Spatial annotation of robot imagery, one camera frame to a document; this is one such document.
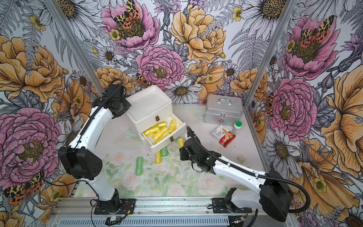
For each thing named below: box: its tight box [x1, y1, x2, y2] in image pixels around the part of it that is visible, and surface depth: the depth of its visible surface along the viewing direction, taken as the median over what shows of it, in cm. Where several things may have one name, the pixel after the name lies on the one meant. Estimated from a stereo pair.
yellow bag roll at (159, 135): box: [152, 130, 170, 144], surface depth 93 cm
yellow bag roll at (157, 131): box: [142, 122, 169, 140], surface depth 93 cm
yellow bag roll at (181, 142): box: [177, 138, 185, 149], surface depth 83 cm
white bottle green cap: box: [232, 120, 243, 135], surface depth 101 cm
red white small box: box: [210, 124, 237, 148], surface depth 101 cm
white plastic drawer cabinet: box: [125, 85, 186, 149], surface depth 91 cm
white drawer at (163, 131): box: [140, 113, 187, 153], surface depth 93 cm
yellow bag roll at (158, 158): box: [155, 150, 162, 165], surface depth 91 cm
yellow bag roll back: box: [168, 119, 177, 133], surface depth 97 cm
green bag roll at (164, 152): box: [160, 146, 169, 158], surface depth 93 cm
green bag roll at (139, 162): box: [135, 156, 144, 176], surface depth 88 cm
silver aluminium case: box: [203, 94, 244, 125], surface depth 104 cm
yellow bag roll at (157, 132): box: [146, 122, 171, 142], surface depth 93 cm
